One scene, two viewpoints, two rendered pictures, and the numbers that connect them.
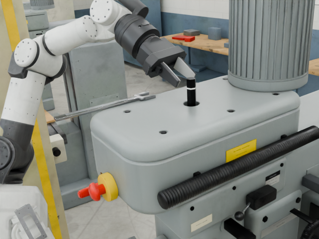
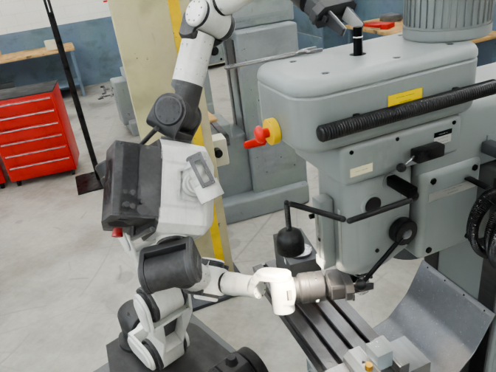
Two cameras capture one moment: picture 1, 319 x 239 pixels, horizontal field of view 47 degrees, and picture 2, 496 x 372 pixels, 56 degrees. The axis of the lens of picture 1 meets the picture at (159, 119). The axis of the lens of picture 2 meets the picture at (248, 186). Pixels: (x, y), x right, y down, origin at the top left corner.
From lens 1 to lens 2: 33 cm
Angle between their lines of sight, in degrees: 13
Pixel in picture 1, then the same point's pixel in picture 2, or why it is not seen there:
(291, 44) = not seen: outside the picture
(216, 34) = not seen: hidden behind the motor
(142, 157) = (302, 92)
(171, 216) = (331, 163)
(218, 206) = (379, 156)
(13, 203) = (183, 157)
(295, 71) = (473, 18)
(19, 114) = (190, 74)
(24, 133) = (194, 93)
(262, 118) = (429, 65)
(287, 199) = (462, 164)
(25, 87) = (195, 48)
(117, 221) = not seen: hidden behind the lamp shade
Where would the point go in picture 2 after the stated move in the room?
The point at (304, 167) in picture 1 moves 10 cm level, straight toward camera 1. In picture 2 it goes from (485, 131) to (476, 147)
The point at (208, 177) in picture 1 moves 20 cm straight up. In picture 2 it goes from (366, 116) to (365, 13)
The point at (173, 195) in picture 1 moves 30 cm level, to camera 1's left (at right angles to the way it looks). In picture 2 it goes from (331, 128) to (186, 136)
